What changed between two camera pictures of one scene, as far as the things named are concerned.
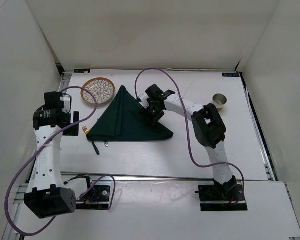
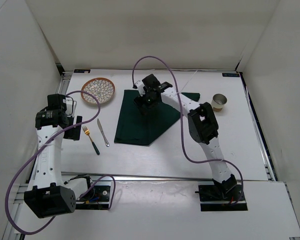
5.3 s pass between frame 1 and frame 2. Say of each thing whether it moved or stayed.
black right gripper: moved
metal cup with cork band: stayed
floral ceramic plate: stayed
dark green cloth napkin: moved
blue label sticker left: stayed
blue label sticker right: stayed
